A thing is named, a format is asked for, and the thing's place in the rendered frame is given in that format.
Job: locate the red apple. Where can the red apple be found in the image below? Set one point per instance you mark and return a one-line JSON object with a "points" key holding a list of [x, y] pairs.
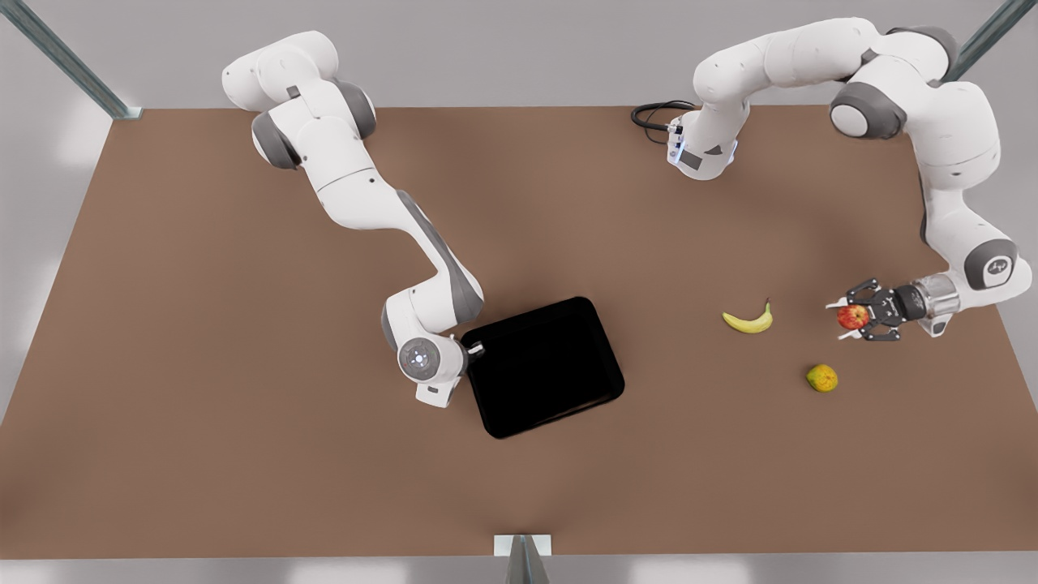
{"points": [[851, 316]]}

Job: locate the yellow banana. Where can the yellow banana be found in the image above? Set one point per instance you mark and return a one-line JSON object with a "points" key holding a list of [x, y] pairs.
{"points": [[750, 320]]}

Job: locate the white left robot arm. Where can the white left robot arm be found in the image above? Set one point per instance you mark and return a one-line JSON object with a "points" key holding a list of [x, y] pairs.
{"points": [[941, 122]]}

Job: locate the yellow-green pear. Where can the yellow-green pear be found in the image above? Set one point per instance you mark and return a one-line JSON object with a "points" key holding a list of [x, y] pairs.
{"points": [[822, 378]]}

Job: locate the silver frame post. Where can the silver frame post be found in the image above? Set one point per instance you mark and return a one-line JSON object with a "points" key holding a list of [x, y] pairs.
{"points": [[523, 558], [69, 58], [985, 36]]}

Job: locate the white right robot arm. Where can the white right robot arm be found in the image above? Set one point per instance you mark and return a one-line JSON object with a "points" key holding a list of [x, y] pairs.
{"points": [[357, 186]]}

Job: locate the black storage box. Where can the black storage box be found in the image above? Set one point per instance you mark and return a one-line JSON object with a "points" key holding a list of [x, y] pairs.
{"points": [[542, 367]]}

